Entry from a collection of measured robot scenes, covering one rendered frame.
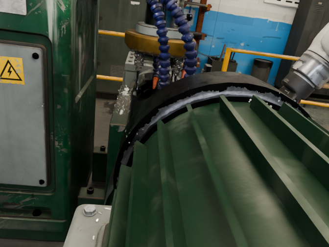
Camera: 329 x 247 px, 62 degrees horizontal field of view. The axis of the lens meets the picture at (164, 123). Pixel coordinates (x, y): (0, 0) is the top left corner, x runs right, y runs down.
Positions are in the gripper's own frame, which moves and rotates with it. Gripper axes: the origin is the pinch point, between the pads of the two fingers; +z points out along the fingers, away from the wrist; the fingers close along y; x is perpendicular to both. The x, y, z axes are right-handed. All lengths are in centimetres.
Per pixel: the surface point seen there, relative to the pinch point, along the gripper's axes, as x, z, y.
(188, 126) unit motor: -36, -7, 50
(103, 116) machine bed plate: -27, 51, -73
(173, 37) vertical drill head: -32.8, -8.1, -0.1
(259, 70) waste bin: 213, -42, -466
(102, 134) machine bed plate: -24, 49, -52
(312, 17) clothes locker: 217, -171, -460
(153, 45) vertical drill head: -35.6, -4.3, 2.7
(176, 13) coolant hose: -37.2, -12.3, 16.1
